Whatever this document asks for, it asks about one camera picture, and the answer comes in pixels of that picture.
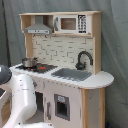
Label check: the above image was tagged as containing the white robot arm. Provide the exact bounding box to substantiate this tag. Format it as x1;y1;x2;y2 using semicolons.
0;65;55;128

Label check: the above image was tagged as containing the wooden toy kitchen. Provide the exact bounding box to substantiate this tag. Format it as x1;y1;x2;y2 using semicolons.
11;11;114;128

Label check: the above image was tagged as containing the grey toy sink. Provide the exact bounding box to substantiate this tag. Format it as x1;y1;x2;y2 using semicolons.
52;68;92;81

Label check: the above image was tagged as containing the black toy faucet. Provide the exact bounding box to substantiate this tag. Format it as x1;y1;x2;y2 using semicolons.
75;51;93;70

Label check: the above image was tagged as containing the black toy stovetop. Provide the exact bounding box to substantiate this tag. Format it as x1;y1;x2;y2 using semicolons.
17;63;55;73

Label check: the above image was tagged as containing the silver toy pot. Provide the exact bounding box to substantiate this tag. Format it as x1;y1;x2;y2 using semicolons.
22;57;37;68

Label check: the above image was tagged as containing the grey ice dispenser panel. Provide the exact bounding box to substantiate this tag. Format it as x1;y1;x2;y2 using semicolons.
54;94;70;120

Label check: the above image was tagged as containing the white toy microwave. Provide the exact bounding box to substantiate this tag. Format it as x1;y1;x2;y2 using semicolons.
54;15;87;33

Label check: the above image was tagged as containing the grey range hood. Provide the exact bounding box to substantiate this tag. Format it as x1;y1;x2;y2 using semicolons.
24;15;52;35

